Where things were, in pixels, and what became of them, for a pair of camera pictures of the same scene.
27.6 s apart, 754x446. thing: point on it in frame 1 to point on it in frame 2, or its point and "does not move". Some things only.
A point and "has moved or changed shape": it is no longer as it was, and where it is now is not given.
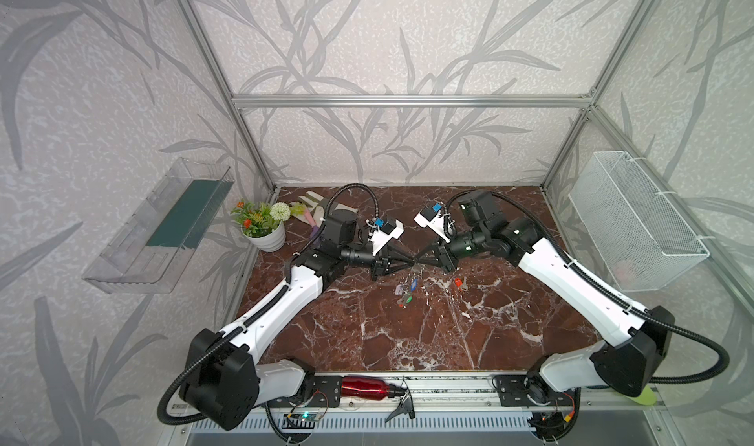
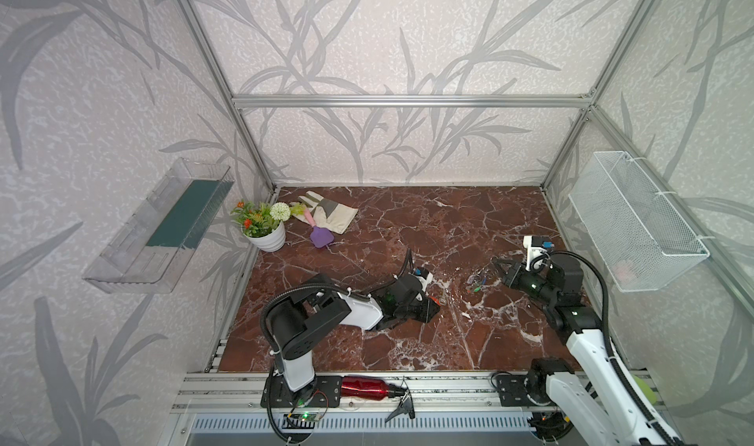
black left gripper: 380,260 to 414,296
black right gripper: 443,254 to 515,275
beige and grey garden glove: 314,201 does not move
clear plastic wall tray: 150,250 does not move
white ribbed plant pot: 272,242 does not move
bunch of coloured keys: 405,290 has moved or changed shape
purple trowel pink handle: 315,228 does not move
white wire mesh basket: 644,240 does not move
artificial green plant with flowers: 261,219 does not move
